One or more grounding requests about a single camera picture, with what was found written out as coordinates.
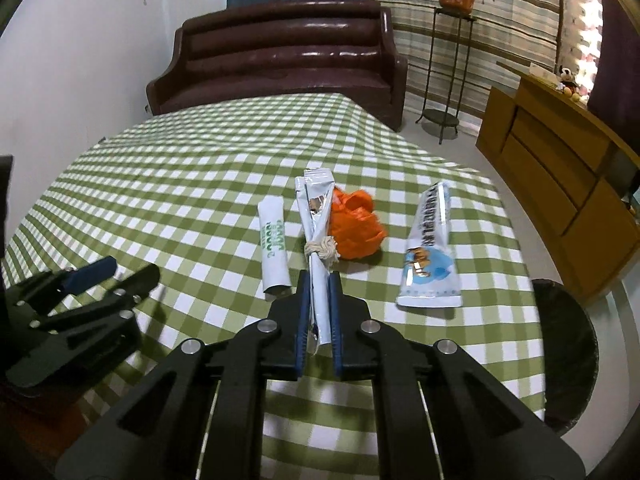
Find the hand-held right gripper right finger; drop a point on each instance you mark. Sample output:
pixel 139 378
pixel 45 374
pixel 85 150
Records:
pixel 336 325

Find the mouse plush toy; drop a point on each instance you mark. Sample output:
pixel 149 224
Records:
pixel 567 77

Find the green checked tablecloth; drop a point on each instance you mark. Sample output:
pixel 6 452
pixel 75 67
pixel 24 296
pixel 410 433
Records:
pixel 200 185

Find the orange plastic bag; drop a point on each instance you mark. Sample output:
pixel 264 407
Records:
pixel 357 230

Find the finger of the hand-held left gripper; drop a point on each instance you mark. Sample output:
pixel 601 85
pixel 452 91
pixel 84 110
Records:
pixel 90 272
pixel 140 282

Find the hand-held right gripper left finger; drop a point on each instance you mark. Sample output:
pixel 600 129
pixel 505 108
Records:
pixel 301 320

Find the white paper roll green print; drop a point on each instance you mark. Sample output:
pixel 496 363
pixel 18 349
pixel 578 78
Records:
pixel 272 250

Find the black metal plant stand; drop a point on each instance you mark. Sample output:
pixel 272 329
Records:
pixel 440 120

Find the wooden cabinet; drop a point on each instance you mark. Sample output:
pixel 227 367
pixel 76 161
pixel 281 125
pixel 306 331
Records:
pixel 550 170

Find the brown leather sofa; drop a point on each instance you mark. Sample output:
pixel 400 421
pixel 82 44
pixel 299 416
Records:
pixel 280 60

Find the black bin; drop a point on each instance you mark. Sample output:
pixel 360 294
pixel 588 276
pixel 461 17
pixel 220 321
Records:
pixel 565 350

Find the striped curtain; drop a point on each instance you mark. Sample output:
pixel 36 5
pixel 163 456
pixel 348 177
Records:
pixel 510 20

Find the patterned sheer curtain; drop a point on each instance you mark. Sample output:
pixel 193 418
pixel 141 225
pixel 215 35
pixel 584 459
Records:
pixel 582 25

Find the blue and white snack packet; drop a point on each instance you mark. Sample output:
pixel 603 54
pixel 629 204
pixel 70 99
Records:
pixel 430 270

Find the white flat box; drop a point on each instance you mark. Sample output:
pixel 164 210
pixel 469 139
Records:
pixel 541 72

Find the dark curtain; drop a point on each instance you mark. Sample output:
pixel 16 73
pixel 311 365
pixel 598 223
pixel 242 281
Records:
pixel 620 60

